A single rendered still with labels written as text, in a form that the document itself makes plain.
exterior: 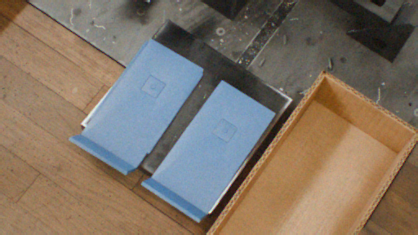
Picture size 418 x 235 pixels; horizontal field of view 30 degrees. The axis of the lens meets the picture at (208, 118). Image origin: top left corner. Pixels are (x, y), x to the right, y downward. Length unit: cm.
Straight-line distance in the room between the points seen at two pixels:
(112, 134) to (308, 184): 22
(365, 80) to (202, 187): 23
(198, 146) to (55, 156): 15
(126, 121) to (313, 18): 26
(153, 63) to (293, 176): 20
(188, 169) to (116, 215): 9
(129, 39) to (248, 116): 17
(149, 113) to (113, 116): 4
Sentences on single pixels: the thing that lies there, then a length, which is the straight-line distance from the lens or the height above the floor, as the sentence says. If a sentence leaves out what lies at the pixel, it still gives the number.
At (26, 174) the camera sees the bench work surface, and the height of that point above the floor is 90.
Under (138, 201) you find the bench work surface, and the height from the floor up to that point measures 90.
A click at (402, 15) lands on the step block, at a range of 88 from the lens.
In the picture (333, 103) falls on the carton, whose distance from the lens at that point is 87.
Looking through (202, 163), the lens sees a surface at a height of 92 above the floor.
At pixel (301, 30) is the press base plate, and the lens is 93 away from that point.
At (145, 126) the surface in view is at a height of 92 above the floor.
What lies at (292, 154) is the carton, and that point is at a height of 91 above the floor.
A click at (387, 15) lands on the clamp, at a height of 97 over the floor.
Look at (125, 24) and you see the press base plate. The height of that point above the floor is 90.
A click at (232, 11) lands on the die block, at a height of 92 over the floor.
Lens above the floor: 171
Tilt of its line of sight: 68 degrees down
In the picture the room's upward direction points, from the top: 9 degrees clockwise
